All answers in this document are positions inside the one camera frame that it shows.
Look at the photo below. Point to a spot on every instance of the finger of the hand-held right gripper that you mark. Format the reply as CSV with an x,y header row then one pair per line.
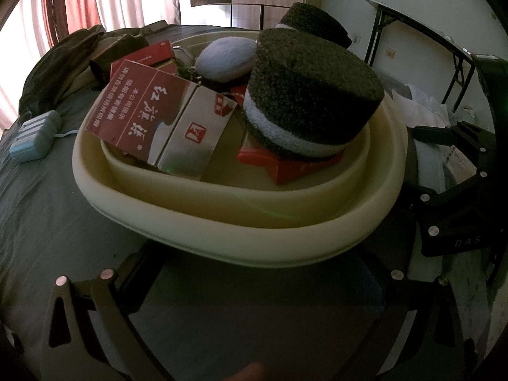
x,y
444,206
472,139

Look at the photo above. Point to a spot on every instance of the black white plush cylinder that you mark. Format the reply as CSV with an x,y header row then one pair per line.
x,y
309,99
317,22

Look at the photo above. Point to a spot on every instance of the light blue blanket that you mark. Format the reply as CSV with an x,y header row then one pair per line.
x,y
430,166

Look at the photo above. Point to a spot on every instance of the red and white box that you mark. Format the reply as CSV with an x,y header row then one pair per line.
x,y
147,53

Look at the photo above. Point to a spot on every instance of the red and white carton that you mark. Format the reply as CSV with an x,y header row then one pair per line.
x,y
139,103

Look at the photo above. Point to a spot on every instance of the wall socket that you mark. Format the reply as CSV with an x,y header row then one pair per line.
x,y
356,39
391,52

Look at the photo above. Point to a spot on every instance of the large red box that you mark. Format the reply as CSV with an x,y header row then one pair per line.
x,y
285,168

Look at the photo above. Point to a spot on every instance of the cream plastic basin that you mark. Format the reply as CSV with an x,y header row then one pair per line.
x,y
238,242

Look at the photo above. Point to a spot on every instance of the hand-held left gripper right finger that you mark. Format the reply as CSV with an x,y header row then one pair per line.
x,y
373,281

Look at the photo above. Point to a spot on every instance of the black folding table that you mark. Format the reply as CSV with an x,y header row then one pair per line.
x,y
420,22

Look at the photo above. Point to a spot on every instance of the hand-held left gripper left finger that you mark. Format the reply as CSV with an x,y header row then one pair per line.
x,y
137,281

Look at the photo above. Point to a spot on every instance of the fluffy lavender plush ball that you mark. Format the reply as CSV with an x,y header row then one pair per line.
x,y
226,60

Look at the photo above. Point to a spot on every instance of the dark olive jacket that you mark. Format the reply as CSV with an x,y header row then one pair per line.
x,y
79,59

